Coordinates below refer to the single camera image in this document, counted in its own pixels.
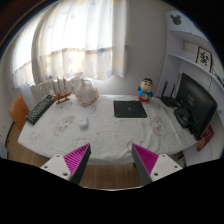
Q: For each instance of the white wall shelf unit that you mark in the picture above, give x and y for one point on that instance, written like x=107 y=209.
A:
x=182 y=42

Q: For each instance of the orange wooden chair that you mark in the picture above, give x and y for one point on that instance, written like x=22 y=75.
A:
x=18 y=111

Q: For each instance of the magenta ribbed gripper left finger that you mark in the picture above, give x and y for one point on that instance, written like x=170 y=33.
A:
x=71 y=166

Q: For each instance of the white computer mouse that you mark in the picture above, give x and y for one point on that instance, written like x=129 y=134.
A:
x=83 y=122

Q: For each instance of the black wifi router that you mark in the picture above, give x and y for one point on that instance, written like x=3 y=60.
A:
x=168 y=100

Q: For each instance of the red paper card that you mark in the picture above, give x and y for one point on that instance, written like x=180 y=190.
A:
x=205 y=138

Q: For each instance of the framed calligraphy picture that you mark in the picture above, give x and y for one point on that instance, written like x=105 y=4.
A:
x=204 y=59

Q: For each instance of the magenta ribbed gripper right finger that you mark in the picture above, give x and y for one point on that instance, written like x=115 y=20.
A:
x=152 y=167

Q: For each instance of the wooden model sailing ship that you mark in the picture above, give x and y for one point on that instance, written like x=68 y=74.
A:
x=60 y=96

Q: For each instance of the black box device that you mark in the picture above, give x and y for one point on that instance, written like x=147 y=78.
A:
x=182 y=115

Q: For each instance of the white sheer curtain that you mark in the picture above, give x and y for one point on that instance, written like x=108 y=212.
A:
x=73 y=38

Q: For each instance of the cartoon boy figurine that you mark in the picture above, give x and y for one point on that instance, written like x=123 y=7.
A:
x=145 y=90

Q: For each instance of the black keyboard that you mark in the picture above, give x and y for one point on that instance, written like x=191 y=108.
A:
x=34 y=115

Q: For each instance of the black computer monitor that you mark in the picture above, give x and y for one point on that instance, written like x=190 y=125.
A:
x=199 y=103

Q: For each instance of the white patterned tablecloth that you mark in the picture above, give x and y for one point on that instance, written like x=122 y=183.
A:
x=110 y=138

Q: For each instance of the black mouse pad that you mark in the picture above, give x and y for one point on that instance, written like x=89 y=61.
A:
x=129 y=109

